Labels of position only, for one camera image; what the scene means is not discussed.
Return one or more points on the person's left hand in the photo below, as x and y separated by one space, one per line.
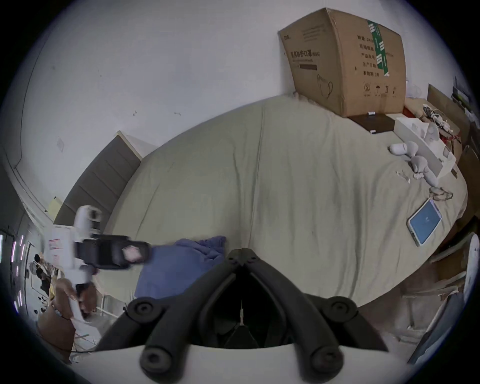
88 298

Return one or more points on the grey padded headboard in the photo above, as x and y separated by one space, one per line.
97 180

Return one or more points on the white hand controller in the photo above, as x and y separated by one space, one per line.
423 168
403 148

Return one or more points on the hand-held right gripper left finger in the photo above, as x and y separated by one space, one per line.
176 300

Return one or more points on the white chair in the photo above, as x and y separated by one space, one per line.
455 296

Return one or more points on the large brown cardboard carton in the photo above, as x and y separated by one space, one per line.
337 60

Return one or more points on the flat black box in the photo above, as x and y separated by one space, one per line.
373 123

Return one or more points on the dark blue garment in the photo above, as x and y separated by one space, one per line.
168 266

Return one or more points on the person's left forearm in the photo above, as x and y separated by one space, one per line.
54 332

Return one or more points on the smartphone with blue screen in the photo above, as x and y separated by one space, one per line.
425 221

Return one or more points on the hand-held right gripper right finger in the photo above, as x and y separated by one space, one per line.
300 303

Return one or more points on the small white strip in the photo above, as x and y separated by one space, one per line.
404 176

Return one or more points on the open white box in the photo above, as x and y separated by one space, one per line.
431 153

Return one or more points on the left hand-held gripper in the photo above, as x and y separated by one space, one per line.
63 243

